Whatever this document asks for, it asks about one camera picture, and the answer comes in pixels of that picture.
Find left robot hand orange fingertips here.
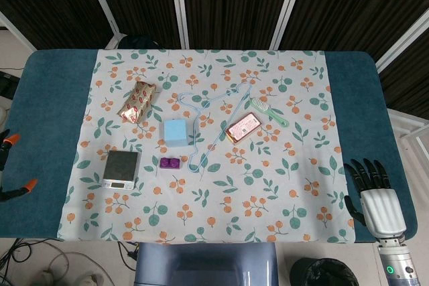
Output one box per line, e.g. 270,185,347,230
0,128,38,203

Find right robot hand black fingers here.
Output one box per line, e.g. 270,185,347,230
343,157,408,238

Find small purple toy block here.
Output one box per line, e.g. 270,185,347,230
159,157,182,170

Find small digital kitchen scale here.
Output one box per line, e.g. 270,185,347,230
101,150,140,191

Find teal table cover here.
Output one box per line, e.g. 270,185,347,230
0,48,418,244

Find black trash bin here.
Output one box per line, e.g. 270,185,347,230
289,257,361,286

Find white metal rack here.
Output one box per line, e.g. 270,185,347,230
387,107,429,155

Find gold red snack package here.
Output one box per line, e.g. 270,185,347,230
116,80,158,125

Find green cleaning brush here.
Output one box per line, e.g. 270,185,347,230
249,97,290,129

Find black chair back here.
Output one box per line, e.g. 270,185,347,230
118,33,161,50

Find red pink carton box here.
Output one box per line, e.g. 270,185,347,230
225,113,262,145

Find light blue cube box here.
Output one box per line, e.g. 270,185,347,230
163,119,188,148

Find floral white tablecloth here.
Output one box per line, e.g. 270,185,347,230
56,48,356,244

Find blue grey robot torso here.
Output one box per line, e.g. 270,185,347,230
133,241,280,286

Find black floor cable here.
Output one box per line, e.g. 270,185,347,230
0,237,68,286

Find light blue wire hanger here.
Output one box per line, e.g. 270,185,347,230
177,84,253,173

